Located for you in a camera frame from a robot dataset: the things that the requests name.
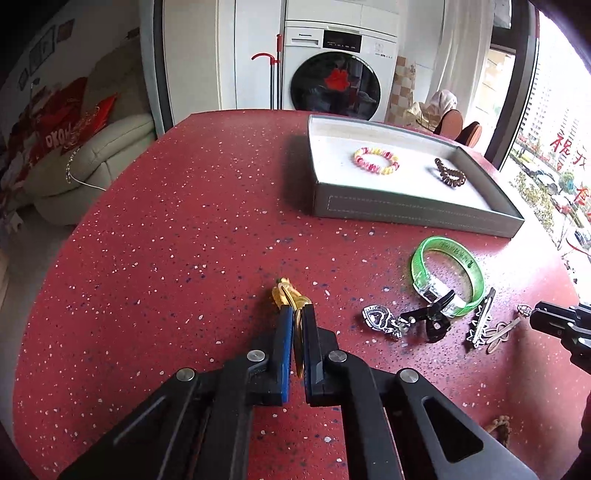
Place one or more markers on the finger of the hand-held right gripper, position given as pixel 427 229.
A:
pixel 551 318

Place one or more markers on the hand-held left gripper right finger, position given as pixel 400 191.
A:
pixel 308 355

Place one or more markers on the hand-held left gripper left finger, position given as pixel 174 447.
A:
pixel 286 350

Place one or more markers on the gold hair clip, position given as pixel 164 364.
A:
pixel 284 288

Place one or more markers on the silver zigzag hair clip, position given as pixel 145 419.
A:
pixel 480 323

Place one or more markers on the silver heart pendant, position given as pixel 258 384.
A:
pixel 375 318

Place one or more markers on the black hair clip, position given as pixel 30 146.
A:
pixel 436 323

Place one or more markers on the green translucent bangle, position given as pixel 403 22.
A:
pixel 418 272

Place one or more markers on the grey jewelry tray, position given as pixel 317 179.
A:
pixel 369 207

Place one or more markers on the brown round slipper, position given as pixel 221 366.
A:
pixel 471 134
pixel 450 123

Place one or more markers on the white cloth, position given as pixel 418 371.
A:
pixel 443 101

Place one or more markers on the cream leather sofa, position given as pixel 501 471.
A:
pixel 115 138

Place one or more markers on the chequered paper bag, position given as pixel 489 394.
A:
pixel 401 87

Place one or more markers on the white curtain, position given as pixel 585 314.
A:
pixel 461 46

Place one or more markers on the white washing machine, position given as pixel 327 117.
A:
pixel 304 60

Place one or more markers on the red cushion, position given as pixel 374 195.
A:
pixel 104 110

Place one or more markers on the white cabinet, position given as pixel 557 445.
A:
pixel 258 46

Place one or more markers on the red printed blanket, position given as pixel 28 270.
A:
pixel 51 129

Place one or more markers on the dark window frame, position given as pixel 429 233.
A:
pixel 517 92

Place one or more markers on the framed wall picture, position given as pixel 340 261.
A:
pixel 42 47
pixel 64 30

